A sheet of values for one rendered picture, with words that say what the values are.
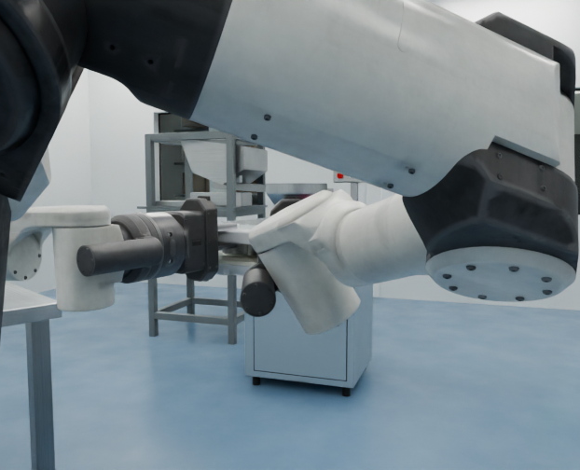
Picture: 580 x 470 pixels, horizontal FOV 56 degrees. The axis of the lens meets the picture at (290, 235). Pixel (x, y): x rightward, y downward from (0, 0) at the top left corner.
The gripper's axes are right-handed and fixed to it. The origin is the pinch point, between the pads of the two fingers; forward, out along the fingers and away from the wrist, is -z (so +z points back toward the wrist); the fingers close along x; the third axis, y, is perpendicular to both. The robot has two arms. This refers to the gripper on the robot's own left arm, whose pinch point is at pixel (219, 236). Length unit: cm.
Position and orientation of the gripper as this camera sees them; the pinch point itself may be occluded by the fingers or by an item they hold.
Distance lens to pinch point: 83.6
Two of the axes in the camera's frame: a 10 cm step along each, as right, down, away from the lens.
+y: 8.0, 0.6, -6.0
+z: -6.0, 0.9, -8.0
